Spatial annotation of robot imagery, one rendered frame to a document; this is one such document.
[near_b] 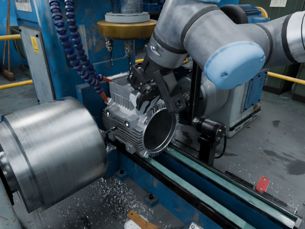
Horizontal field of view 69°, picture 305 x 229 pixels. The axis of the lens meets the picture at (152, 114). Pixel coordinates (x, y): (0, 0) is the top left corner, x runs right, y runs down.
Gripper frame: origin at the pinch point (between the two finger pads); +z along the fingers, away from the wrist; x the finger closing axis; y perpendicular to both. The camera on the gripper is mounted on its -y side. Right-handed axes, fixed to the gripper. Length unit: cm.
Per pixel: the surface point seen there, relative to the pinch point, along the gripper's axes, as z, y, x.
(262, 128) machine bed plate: 19, -26, -70
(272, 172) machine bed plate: 11, -40, -40
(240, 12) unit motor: -20, 15, -56
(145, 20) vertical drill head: -18.3, 17.6, -7.5
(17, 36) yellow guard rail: 114, 185, -25
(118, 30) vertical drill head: -16.1, 17.6, 1.4
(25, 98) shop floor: 253, 218, -37
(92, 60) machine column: 7.5, 31.7, -3.0
